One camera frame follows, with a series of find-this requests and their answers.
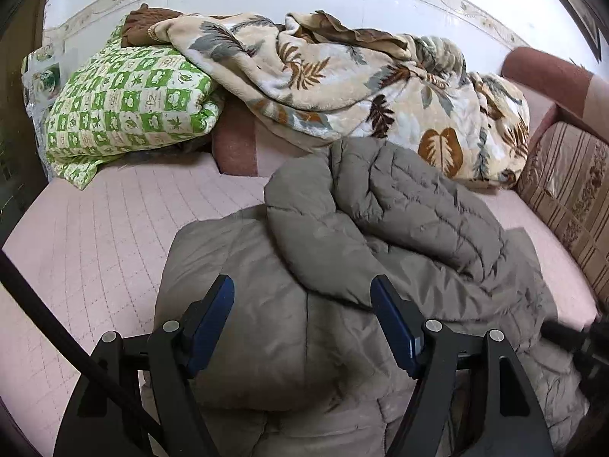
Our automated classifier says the grey-brown hooded puffer jacket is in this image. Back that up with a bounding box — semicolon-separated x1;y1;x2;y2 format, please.
155;138;587;456

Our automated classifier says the pink quilted mattress cover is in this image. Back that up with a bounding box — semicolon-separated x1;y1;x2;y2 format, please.
0;152;601;457

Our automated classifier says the striped brown sofa cushion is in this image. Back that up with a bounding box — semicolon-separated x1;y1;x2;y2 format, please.
517;122;609;304

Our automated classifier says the maroon pink sofa backrest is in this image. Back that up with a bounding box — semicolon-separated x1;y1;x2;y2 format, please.
501;46;608;147

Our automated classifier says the green checked pillow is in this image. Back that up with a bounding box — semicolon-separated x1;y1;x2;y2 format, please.
45;32;224;189

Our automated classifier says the leaf-patterned fleece blanket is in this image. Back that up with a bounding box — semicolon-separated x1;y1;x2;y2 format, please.
121;6;529;188

